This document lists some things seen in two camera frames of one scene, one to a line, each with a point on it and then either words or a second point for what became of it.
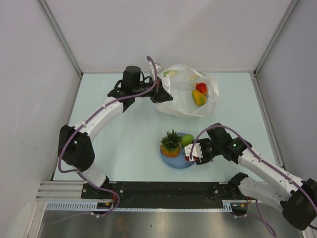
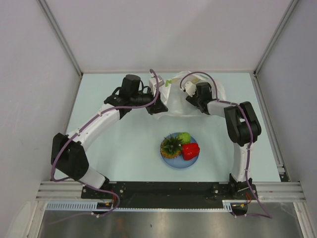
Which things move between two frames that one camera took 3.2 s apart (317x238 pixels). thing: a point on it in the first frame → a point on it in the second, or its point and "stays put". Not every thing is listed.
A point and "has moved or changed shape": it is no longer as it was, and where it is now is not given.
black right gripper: x=205 y=158 → x=192 y=99
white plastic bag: x=180 y=81 has moved or changed shape
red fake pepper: x=195 y=158 → x=190 y=150
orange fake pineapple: x=171 y=146 has moved or changed shape
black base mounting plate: x=171 y=195 stays put
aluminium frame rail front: x=61 y=191 stays put
